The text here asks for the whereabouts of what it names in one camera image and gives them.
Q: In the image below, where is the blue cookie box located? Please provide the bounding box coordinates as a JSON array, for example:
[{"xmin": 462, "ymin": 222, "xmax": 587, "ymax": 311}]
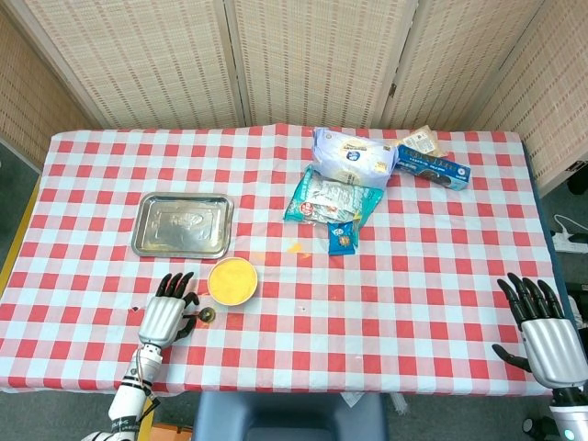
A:
[{"xmin": 395, "ymin": 143, "xmax": 472, "ymax": 192}]

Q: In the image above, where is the rectangular steel tray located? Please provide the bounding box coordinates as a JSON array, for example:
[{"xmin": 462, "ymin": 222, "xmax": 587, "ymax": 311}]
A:
[{"xmin": 130, "ymin": 192, "xmax": 235, "ymax": 260}]

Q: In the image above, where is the white power cable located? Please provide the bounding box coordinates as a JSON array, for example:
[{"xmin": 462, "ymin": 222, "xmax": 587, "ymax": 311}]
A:
[{"xmin": 553, "ymin": 213, "xmax": 582, "ymax": 235}]

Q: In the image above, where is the dark blue chair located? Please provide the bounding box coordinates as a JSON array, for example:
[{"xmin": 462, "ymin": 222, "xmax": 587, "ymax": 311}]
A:
[{"xmin": 192, "ymin": 390, "xmax": 390, "ymax": 441}]

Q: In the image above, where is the orange box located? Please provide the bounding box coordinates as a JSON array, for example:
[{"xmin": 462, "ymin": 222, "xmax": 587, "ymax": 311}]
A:
[{"xmin": 150, "ymin": 423, "xmax": 194, "ymax": 441}]

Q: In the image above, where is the woven folding screen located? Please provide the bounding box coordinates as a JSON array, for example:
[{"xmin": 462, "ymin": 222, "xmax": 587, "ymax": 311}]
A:
[{"xmin": 0, "ymin": 0, "xmax": 588, "ymax": 198}]

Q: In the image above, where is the yellow bowl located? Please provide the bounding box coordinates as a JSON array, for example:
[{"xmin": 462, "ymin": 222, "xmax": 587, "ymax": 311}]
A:
[{"xmin": 207, "ymin": 257, "xmax": 259, "ymax": 308}]

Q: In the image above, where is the lavender white snack bag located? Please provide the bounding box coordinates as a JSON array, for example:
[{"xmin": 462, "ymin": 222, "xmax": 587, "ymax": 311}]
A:
[{"xmin": 311, "ymin": 127, "xmax": 399, "ymax": 189}]

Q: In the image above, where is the tan snack packet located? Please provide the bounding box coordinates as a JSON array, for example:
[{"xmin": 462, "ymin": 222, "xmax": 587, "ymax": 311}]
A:
[{"xmin": 397, "ymin": 124, "xmax": 449, "ymax": 160}]

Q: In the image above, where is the small blue cookie packet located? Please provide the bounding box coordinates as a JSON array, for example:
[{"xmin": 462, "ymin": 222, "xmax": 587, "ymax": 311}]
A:
[{"xmin": 326, "ymin": 220, "xmax": 359, "ymax": 256}]

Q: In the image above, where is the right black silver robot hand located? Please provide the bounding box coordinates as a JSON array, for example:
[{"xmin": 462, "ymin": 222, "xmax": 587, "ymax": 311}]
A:
[{"xmin": 492, "ymin": 273, "xmax": 582, "ymax": 391}]

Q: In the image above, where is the black equipment stand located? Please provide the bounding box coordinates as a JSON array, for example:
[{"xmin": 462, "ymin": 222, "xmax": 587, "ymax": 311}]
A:
[{"xmin": 565, "ymin": 161, "xmax": 588, "ymax": 194}]

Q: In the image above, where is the teal silver snack bag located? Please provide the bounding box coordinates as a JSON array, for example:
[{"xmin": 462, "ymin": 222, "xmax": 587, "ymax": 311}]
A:
[{"xmin": 282, "ymin": 165, "xmax": 385, "ymax": 230}]

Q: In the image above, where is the red white checkered tablecloth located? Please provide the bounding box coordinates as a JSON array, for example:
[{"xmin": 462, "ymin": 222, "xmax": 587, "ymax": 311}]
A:
[{"xmin": 0, "ymin": 122, "xmax": 566, "ymax": 397}]

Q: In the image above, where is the white power strip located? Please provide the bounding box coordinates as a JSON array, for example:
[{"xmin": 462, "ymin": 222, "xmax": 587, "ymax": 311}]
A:
[{"xmin": 553, "ymin": 232, "xmax": 588, "ymax": 254}]

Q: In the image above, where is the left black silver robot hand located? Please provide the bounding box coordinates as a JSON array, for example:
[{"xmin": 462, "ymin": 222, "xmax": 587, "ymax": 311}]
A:
[{"xmin": 137, "ymin": 271, "xmax": 201, "ymax": 346}]

